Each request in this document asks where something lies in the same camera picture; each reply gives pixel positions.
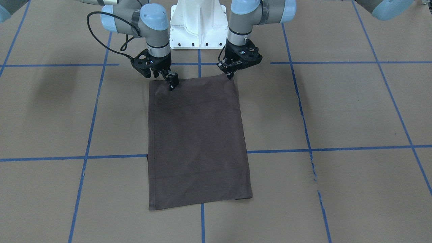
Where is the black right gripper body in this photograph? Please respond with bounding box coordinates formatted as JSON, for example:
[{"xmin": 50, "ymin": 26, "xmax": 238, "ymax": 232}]
[{"xmin": 148, "ymin": 54, "xmax": 172, "ymax": 76}]

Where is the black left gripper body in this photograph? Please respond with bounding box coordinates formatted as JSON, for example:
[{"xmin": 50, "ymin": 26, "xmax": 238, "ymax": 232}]
[{"xmin": 222, "ymin": 39, "xmax": 249, "ymax": 66}]

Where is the dark brown t-shirt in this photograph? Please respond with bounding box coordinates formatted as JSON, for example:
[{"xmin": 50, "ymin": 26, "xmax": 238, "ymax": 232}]
[{"xmin": 147, "ymin": 74, "xmax": 253, "ymax": 211}]

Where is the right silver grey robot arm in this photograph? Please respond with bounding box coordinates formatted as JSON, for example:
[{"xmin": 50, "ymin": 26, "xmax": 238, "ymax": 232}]
[{"xmin": 84, "ymin": 0, "xmax": 179, "ymax": 90}]

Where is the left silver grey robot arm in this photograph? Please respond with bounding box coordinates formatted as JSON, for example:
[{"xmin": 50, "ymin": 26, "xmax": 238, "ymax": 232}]
[{"xmin": 217, "ymin": 0, "xmax": 297, "ymax": 79}]

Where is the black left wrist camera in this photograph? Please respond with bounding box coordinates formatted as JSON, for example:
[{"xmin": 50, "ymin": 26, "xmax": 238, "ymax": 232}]
[{"xmin": 236, "ymin": 40, "xmax": 263, "ymax": 70}]

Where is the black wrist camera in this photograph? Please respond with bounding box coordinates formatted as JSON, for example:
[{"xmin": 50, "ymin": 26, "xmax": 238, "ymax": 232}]
[
  {"xmin": 236, "ymin": 40, "xmax": 263, "ymax": 70},
  {"xmin": 131, "ymin": 48, "xmax": 159, "ymax": 79}
]

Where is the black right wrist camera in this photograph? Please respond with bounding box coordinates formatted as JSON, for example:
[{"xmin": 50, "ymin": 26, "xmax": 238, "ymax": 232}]
[{"xmin": 131, "ymin": 48, "xmax": 159, "ymax": 79}]

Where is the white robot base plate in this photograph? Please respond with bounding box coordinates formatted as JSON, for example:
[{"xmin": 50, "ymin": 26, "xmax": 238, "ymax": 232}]
[{"xmin": 169, "ymin": 0, "xmax": 228, "ymax": 50}]

